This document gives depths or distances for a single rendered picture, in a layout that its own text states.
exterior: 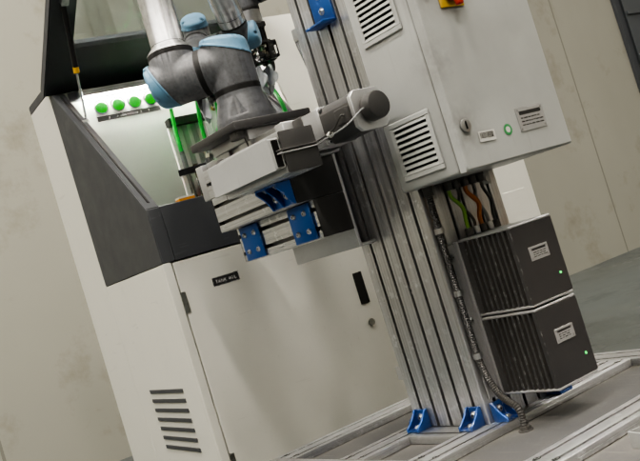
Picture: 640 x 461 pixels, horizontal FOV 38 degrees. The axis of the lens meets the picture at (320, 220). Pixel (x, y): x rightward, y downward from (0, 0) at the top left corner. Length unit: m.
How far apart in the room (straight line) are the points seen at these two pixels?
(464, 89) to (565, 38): 5.64
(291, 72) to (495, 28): 1.38
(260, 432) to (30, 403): 2.13
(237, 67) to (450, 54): 0.58
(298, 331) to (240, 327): 0.19
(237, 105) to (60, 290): 2.66
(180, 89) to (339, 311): 0.93
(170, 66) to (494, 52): 0.78
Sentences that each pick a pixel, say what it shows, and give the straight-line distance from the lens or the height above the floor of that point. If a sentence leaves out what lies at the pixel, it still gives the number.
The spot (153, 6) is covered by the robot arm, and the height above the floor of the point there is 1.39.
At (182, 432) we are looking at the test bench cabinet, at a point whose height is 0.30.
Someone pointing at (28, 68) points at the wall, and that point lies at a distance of 4.99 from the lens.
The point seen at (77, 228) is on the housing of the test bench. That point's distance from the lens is 3.32.
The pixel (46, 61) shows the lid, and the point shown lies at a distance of 3.15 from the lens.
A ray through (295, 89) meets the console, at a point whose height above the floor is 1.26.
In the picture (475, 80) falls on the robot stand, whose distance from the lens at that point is 1.96.
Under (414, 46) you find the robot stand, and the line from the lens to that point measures 1.93.
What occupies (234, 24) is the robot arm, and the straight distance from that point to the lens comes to 2.57.
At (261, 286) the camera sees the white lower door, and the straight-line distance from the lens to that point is 2.74.
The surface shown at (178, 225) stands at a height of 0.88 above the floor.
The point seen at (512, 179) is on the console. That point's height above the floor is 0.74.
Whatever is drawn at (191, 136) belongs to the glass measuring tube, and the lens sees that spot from 3.33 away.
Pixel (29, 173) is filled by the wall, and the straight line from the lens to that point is 4.83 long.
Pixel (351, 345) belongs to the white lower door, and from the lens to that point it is 2.87.
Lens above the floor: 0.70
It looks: 2 degrees up
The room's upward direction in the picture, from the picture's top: 17 degrees counter-clockwise
